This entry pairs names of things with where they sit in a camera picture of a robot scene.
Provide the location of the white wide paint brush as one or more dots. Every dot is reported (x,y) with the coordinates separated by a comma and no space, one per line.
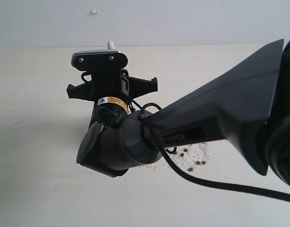
(110,45)

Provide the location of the scattered rice and brown pellets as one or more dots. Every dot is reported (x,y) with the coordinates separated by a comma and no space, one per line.
(188,157)

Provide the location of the small white wall blob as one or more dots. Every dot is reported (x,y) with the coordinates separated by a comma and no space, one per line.
(93,12)

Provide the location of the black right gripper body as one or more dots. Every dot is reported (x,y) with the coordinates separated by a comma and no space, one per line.
(111,87)

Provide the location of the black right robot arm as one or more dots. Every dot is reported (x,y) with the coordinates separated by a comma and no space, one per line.
(249,106)

